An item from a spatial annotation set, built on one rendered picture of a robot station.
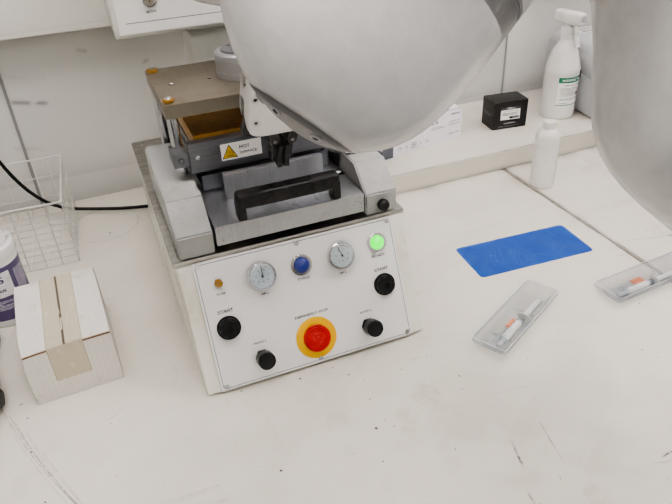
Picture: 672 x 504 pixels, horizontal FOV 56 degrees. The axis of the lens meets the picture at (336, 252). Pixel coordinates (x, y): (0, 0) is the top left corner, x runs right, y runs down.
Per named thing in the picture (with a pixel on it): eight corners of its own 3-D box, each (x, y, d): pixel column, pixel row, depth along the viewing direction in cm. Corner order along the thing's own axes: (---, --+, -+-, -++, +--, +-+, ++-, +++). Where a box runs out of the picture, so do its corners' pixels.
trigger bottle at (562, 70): (531, 112, 161) (545, 10, 148) (555, 106, 165) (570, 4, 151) (557, 123, 155) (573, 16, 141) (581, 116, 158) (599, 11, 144)
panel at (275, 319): (221, 392, 90) (190, 264, 87) (411, 333, 99) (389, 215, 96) (224, 396, 88) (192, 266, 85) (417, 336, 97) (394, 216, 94)
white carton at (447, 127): (352, 144, 150) (351, 114, 146) (429, 121, 160) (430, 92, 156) (382, 161, 141) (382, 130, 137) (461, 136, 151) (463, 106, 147)
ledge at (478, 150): (318, 149, 159) (317, 132, 157) (589, 93, 184) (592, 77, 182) (368, 201, 136) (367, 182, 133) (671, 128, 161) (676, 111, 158)
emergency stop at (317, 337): (305, 352, 94) (299, 327, 93) (330, 345, 95) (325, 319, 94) (308, 355, 92) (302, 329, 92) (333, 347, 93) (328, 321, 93)
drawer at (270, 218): (179, 168, 111) (171, 125, 107) (298, 144, 117) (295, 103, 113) (218, 251, 88) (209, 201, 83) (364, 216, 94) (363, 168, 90)
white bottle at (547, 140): (547, 191, 136) (557, 127, 128) (525, 185, 138) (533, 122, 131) (556, 182, 139) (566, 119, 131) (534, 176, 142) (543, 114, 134)
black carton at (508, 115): (481, 122, 158) (483, 95, 154) (513, 117, 160) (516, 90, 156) (491, 130, 153) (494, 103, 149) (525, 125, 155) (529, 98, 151)
